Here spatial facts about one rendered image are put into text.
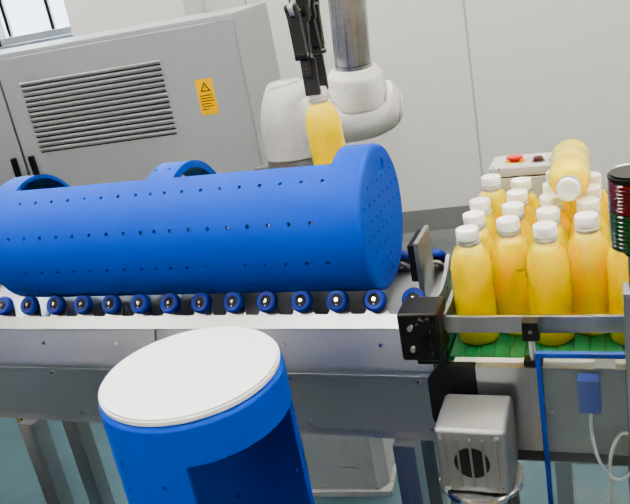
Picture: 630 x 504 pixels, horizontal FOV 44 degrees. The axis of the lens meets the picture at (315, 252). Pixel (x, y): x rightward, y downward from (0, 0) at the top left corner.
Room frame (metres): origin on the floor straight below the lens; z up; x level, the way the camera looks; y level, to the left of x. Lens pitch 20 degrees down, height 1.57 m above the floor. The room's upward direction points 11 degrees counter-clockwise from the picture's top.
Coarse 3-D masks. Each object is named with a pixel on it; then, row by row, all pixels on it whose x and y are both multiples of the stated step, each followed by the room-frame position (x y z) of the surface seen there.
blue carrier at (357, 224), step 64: (0, 192) 1.70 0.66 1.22; (64, 192) 1.62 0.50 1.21; (128, 192) 1.54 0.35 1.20; (192, 192) 1.47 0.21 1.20; (256, 192) 1.41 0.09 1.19; (320, 192) 1.35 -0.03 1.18; (384, 192) 1.44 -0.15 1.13; (0, 256) 1.62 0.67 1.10; (64, 256) 1.55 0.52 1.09; (128, 256) 1.49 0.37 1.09; (192, 256) 1.43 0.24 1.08; (256, 256) 1.38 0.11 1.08; (320, 256) 1.32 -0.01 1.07; (384, 256) 1.39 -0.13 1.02
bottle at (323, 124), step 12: (312, 108) 1.50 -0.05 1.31; (324, 108) 1.49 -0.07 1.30; (312, 120) 1.49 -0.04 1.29; (324, 120) 1.49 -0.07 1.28; (336, 120) 1.50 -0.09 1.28; (312, 132) 1.49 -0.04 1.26; (324, 132) 1.48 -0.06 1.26; (336, 132) 1.49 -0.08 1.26; (312, 144) 1.50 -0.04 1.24; (324, 144) 1.48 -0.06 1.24; (336, 144) 1.49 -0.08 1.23; (312, 156) 1.51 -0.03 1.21; (324, 156) 1.49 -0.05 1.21
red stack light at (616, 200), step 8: (608, 184) 0.91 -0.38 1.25; (616, 184) 0.90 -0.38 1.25; (608, 192) 0.91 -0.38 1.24; (616, 192) 0.90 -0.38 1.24; (624, 192) 0.89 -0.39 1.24; (608, 200) 0.92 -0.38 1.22; (616, 200) 0.90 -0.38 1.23; (624, 200) 0.89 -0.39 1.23; (608, 208) 0.92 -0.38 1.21; (616, 208) 0.90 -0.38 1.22; (624, 208) 0.89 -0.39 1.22
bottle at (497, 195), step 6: (498, 186) 1.48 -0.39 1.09; (486, 192) 1.49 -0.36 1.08; (492, 192) 1.48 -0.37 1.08; (498, 192) 1.48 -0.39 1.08; (504, 192) 1.48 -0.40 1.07; (492, 198) 1.47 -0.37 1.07; (498, 198) 1.47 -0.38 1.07; (504, 198) 1.47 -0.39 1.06; (492, 204) 1.47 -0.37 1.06; (498, 204) 1.46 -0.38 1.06; (492, 210) 1.46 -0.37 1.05; (498, 210) 1.46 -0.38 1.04; (498, 216) 1.46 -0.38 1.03
